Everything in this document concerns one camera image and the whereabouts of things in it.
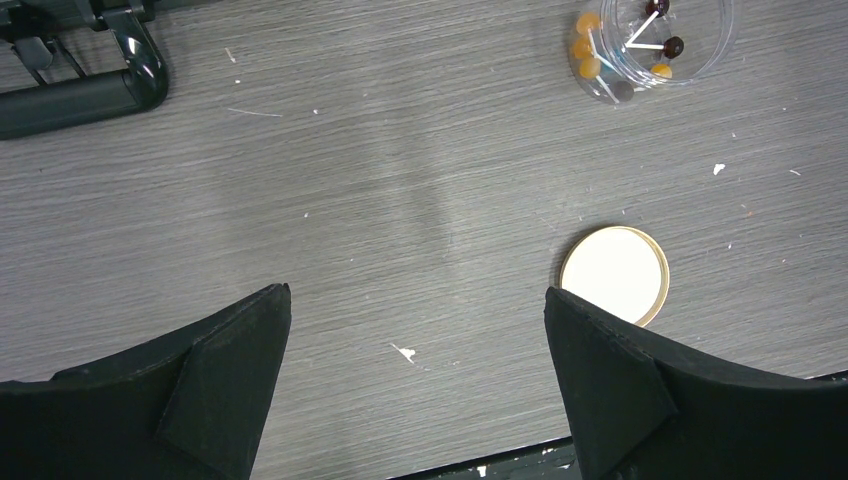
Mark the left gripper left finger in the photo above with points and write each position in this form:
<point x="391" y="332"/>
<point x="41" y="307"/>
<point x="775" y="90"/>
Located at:
<point x="189" y="404"/>

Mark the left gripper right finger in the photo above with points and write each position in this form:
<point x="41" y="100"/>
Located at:
<point x="642" y="406"/>

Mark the clear plastic jar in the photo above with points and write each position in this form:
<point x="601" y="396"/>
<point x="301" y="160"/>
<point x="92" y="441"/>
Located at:
<point x="620" y="51"/>

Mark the gold jar lid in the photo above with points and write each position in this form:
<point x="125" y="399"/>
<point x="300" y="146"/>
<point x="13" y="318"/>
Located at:
<point x="621" y="270"/>

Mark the black poker chip case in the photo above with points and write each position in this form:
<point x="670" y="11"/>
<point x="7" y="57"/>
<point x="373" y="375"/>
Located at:
<point x="65" y="94"/>

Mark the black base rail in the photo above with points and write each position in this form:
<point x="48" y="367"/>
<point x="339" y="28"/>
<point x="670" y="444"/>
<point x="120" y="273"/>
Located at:
<point x="553" y="459"/>

